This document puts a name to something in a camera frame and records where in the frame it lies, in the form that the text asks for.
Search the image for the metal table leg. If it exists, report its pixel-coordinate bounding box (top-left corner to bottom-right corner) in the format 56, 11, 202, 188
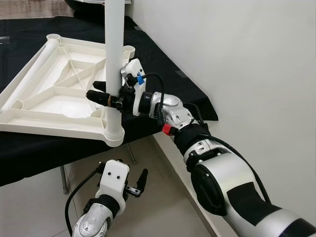
126, 143, 137, 166
59, 165, 70, 194

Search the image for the black tablecloth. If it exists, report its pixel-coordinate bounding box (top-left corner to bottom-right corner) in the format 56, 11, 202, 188
0, 16, 219, 187

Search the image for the white plastic table top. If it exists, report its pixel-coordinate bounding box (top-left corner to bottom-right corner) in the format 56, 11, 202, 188
0, 34, 136, 148

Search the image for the metal basin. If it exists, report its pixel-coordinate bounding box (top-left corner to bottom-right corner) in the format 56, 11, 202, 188
64, 0, 134, 18

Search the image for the checked cloth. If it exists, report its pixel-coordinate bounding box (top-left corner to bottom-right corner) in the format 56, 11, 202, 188
0, 0, 75, 20

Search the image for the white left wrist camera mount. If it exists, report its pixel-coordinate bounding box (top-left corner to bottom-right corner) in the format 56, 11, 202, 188
96, 159, 130, 203

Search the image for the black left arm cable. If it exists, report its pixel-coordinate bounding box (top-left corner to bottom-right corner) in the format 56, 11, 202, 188
64, 165, 104, 233

